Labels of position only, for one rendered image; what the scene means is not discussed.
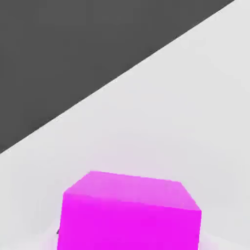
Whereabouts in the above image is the small magenta cube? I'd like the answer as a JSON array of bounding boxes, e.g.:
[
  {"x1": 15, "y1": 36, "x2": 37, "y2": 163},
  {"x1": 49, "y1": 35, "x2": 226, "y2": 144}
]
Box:
[{"x1": 57, "y1": 170, "x2": 202, "y2": 250}]

